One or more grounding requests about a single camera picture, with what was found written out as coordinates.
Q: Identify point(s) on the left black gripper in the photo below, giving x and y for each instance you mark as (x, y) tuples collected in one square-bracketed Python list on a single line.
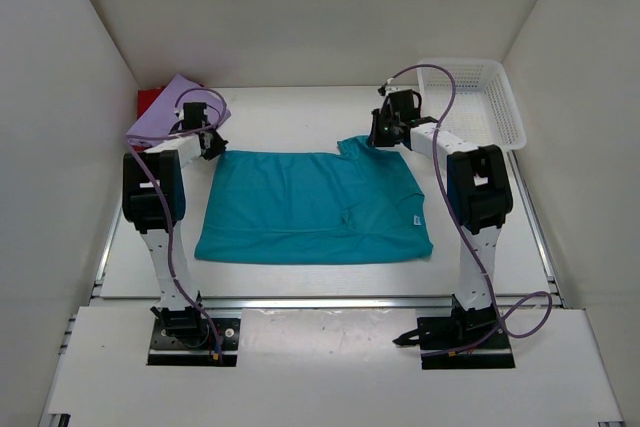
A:
[(218, 147)]

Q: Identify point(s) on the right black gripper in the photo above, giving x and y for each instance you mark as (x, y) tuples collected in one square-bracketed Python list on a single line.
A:
[(377, 139)]

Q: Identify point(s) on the lilac t shirt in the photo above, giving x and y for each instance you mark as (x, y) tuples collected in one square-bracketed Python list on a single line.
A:
[(158, 120)]

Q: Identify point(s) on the red t shirt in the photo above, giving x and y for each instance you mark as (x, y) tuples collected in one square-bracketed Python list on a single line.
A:
[(146, 98)]

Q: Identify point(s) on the teal t shirt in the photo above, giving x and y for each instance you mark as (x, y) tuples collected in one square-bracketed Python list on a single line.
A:
[(359, 205)]

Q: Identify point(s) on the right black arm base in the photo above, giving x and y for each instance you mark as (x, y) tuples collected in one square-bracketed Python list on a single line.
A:
[(445, 344)]

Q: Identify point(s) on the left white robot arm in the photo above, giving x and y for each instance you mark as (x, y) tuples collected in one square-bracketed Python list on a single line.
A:
[(154, 202)]

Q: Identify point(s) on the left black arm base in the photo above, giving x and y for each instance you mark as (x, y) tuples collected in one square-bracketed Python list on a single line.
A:
[(191, 347)]

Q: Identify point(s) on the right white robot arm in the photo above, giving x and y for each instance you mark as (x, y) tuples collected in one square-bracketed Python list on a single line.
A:
[(476, 190)]

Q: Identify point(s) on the white plastic basket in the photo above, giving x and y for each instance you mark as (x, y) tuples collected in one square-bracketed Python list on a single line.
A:
[(475, 99)]

